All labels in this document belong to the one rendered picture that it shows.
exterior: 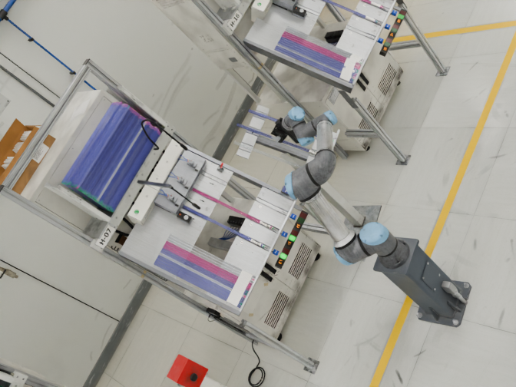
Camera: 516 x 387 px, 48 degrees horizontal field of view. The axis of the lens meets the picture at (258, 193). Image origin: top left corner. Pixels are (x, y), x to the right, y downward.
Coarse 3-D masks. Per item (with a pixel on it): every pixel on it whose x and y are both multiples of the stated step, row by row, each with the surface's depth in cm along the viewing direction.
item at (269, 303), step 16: (224, 208) 370; (240, 208) 359; (208, 224) 371; (224, 224) 360; (288, 224) 356; (208, 240) 362; (304, 240) 366; (224, 256) 343; (272, 256) 349; (288, 256) 358; (304, 256) 368; (272, 272) 352; (288, 272) 359; (304, 272) 369; (256, 288) 343; (272, 288) 351; (288, 288) 360; (208, 304) 329; (256, 304) 344; (272, 304) 352; (288, 304) 362; (240, 320) 337; (256, 320) 345; (272, 320) 354
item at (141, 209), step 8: (176, 144) 314; (184, 144) 314; (168, 152) 312; (176, 152) 312; (160, 160) 310; (168, 160) 311; (176, 160) 311; (160, 168) 309; (168, 168) 309; (152, 176) 308; (160, 176) 308; (144, 192) 305; (152, 192) 305; (136, 200) 303; (144, 200) 303; (152, 200) 303; (136, 208) 302; (144, 208) 302; (152, 208) 310; (128, 216) 301; (136, 216) 301; (144, 216) 302
